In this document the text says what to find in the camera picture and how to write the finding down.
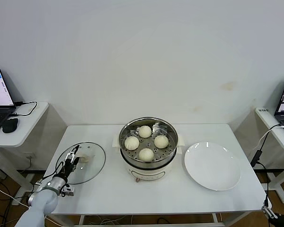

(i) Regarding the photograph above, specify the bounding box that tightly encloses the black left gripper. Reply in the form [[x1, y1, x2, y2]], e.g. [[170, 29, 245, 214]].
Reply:
[[60, 144, 80, 180]]

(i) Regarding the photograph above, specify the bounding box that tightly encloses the glass lid white handle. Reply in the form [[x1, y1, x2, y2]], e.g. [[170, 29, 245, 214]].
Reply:
[[54, 141, 107, 185]]

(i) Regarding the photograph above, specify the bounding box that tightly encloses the white steamed baozi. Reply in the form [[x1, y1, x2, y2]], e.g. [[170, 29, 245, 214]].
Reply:
[[154, 134, 169, 149], [124, 136, 140, 150], [138, 148, 155, 163], [139, 125, 152, 138]]

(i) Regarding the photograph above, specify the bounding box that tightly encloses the stainless steel steamer basket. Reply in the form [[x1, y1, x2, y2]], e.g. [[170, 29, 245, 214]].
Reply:
[[119, 116, 178, 167]]

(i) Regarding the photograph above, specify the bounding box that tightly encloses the white floor power strip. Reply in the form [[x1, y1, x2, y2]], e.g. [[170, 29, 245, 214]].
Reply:
[[25, 173, 41, 184]]

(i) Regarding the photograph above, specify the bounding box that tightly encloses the black power adapter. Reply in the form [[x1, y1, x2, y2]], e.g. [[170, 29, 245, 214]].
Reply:
[[250, 149, 263, 166]]

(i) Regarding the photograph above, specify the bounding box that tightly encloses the black computer mouse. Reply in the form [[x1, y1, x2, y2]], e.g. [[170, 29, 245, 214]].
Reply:
[[2, 117, 19, 133]]

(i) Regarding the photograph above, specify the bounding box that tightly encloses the white round plate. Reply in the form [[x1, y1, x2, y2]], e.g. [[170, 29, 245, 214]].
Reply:
[[184, 141, 241, 191]]

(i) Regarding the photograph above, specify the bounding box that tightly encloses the white electric cooker pot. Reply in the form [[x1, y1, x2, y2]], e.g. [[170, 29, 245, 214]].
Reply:
[[112, 133, 186, 183]]

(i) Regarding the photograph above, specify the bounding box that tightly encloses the open laptop white screen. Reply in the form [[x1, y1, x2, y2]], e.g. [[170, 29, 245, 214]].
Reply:
[[0, 68, 17, 139]]

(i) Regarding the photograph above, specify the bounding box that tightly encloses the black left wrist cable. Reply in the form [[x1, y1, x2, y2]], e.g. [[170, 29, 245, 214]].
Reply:
[[44, 163, 65, 178]]

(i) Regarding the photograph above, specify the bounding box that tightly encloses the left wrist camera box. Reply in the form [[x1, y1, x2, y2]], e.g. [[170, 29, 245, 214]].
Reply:
[[61, 185, 75, 197]]

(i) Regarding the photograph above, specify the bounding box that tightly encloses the black adapter cable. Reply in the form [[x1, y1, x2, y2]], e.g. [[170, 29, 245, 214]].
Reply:
[[255, 162, 274, 197]]

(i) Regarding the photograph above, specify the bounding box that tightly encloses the black laptop charger cable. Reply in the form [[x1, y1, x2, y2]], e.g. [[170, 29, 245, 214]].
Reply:
[[9, 101, 38, 117]]

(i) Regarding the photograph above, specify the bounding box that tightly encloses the white charging cable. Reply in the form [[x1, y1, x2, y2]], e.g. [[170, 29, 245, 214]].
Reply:
[[259, 124, 284, 150]]

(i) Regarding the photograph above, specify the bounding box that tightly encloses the white floor cable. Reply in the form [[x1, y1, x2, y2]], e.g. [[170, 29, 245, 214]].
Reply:
[[0, 182, 30, 209]]

